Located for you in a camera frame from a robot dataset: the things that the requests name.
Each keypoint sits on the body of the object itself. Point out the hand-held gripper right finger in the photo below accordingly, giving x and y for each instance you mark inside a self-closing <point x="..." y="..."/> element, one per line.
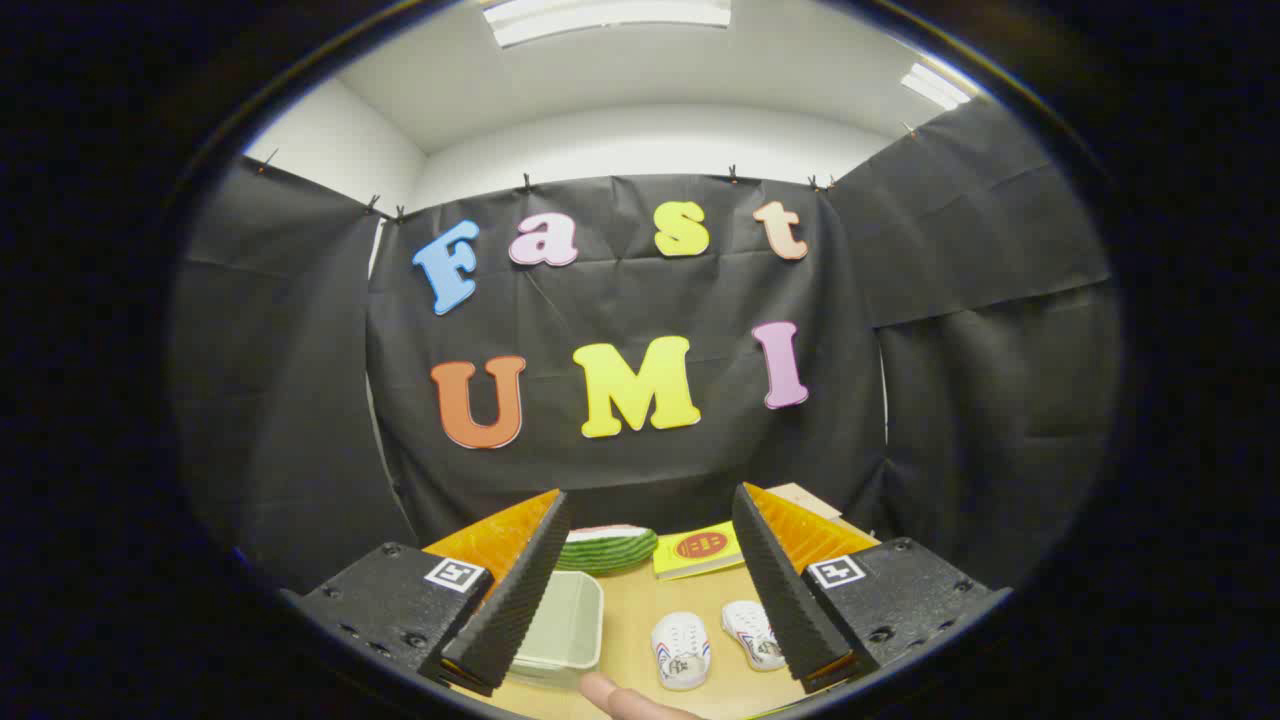
<point x="780" y="590"/>

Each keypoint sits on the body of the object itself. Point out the ceiling light panel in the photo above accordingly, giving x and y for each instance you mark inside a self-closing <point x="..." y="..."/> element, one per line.
<point x="610" y="15"/>
<point x="935" y="86"/>

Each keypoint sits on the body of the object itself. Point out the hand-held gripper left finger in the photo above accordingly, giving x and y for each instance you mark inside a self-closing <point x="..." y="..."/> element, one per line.
<point x="520" y="600"/>

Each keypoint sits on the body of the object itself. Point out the watermelon slice plush toy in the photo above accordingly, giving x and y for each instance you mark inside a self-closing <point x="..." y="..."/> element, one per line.
<point x="610" y="552"/>

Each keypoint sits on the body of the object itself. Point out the black backdrop cloth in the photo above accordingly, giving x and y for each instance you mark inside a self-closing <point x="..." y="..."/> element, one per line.
<point x="620" y="300"/>

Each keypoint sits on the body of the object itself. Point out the beige paperback book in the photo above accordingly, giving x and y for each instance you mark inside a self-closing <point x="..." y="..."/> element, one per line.
<point x="805" y="500"/>

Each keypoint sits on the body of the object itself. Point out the yellow book red circle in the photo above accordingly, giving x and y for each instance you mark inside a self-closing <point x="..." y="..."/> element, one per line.
<point x="680" y="565"/>

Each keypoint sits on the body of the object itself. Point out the white striped canvas shoe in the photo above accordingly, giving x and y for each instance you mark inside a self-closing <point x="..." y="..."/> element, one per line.
<point x="680" y="650"/>
<point x="748" y="630"/>

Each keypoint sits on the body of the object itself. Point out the pale green storage box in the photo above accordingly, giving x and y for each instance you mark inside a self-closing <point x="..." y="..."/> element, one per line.
<point x="565" y="625"/>

